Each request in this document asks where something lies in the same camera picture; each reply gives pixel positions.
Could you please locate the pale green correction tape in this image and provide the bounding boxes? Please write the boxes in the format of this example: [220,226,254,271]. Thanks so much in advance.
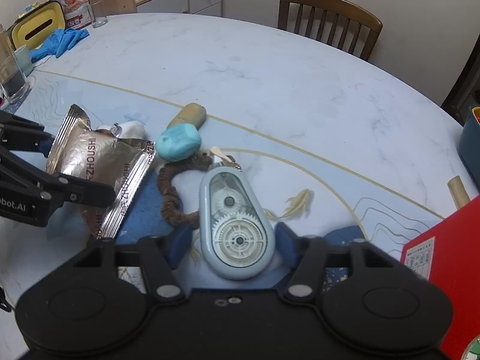
[199,167,274,281]

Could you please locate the tan cork stopper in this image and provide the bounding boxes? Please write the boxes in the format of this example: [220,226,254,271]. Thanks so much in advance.
[166,103,207,130]

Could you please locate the blue rubber gloves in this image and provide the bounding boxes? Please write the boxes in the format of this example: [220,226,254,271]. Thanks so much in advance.
[29,27,91,64]

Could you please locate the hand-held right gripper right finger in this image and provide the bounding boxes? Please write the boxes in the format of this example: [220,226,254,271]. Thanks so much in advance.
[275,222,400,302]

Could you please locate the clear drinking glass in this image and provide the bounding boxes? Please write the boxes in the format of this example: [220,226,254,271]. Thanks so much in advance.
[88,0,109,29]

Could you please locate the brown braided bracelet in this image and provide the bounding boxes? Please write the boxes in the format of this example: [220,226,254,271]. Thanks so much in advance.
[157,146,241,228]

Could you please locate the small light wooden chair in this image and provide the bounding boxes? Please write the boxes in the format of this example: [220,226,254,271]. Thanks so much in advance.
[88,0,138,18]

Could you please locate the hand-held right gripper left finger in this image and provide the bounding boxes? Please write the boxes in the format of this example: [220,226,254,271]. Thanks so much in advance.
[73,227,196,302]

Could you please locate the yellow and black tissue box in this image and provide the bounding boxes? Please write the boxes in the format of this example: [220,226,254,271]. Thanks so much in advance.
[7,1,67,52]

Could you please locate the brown wooden slatted chair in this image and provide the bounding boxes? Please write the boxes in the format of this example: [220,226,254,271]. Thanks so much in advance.
[277,0,384,61]

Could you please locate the tan wooden rod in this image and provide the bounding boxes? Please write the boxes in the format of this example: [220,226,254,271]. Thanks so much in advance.
[447,176,472,210]

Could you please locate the red cardboard box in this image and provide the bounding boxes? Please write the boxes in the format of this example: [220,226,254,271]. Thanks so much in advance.
[401,194,480,360]

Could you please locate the teal oval eraser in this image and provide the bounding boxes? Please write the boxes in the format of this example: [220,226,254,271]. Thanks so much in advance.
[156,123,202,163]

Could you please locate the silver foil snack packet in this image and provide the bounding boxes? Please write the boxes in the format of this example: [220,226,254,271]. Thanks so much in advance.
[45,104,157,241]

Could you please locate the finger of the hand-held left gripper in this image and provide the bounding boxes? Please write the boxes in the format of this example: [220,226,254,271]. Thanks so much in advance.
[0,145,117,211]
[0,110,55,158]

